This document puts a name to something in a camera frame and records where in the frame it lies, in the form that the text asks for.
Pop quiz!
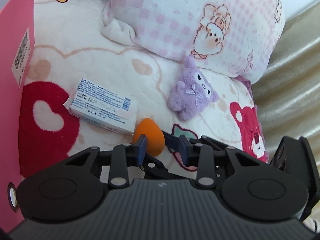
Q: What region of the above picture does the orange makeup sponge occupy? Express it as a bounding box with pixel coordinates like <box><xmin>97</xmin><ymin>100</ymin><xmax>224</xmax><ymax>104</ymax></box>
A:
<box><xmin>132</xmin><ymin>118</ymin><xmax>165</xmax><ymax>157</ymax></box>

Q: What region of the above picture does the purple plush toy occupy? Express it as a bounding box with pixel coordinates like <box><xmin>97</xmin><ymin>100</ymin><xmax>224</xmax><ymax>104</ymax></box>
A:
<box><xmin>168</xmin><ymin>55</ymin><xmax>219</xmax><ymax>121</ymax></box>

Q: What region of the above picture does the white blue soap box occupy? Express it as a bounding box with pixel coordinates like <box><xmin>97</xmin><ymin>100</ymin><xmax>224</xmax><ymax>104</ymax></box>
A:
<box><xmin>64</xmin><ymin>79</ymin><xmax>139</xmax><ymax>135</ymax></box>

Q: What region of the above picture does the pink checkered cartoon pillow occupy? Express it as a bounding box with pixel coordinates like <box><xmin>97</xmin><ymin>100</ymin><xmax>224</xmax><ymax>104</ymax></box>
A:
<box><xmin>101</xmin><ymin>0</ymin><xmax>285</xmax><ymax>83</ymax></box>

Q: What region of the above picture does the pink cardboard box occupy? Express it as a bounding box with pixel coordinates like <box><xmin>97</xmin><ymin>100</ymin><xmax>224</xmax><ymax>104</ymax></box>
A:
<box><xmin>1</xmin><ymin>0</ymin><xmax>35</xmax><ymax>232</ymax></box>

